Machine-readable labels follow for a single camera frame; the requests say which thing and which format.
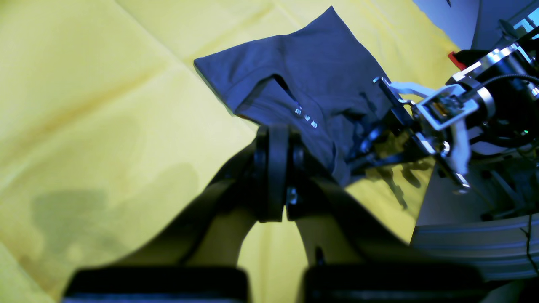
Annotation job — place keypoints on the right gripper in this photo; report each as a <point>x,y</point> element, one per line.
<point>506,121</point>

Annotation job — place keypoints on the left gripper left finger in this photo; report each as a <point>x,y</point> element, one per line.
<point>209,231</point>

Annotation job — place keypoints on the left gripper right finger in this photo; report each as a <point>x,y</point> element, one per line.
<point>336,230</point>

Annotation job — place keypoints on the blue-grey T-shirt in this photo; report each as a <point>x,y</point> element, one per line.
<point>318,79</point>

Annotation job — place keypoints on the yellow table cloth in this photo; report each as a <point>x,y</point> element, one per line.
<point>107,131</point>

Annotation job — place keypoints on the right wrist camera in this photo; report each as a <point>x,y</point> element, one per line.
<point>446,107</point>

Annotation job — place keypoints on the aluminium table frame rail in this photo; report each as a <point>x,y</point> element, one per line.
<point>507,249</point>

